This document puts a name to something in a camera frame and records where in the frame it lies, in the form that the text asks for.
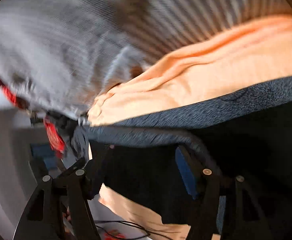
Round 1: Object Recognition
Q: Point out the red fabric at left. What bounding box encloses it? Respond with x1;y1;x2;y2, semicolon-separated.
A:
0;65;24;110

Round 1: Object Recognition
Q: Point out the red patterned bag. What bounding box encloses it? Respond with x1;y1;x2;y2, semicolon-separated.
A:
43;117;65;159

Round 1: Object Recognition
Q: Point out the peach bear-pattern blanket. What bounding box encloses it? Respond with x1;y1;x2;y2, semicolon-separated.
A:
88;16;292;126

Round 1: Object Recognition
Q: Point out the grey white striped duvet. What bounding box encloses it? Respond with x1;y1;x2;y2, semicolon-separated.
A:
0;0;292;119

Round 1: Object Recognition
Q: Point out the black pants blue side stripe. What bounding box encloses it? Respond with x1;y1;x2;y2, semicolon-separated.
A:
72;76;292;239

